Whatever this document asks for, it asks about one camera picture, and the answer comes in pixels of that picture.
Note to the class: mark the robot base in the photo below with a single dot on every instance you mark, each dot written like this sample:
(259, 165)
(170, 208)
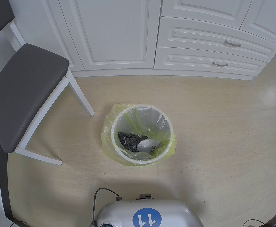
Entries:
(152, 211)

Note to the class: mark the black plastic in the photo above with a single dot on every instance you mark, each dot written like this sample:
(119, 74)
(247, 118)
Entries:
(129, 141)

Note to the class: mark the white trash bin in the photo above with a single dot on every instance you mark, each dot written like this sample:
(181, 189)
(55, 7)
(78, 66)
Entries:
(140, 162)

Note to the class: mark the yellow plastic bag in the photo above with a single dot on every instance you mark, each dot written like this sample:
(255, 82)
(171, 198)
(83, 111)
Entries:
(107, 136)

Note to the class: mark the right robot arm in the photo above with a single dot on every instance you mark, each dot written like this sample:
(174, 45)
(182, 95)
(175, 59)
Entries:
(273, 221)

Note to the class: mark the white chair grey seat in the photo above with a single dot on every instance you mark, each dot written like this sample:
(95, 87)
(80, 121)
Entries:
(29, 79)

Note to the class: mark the white wardrobe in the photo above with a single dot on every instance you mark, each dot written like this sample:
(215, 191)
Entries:
(119, 20)

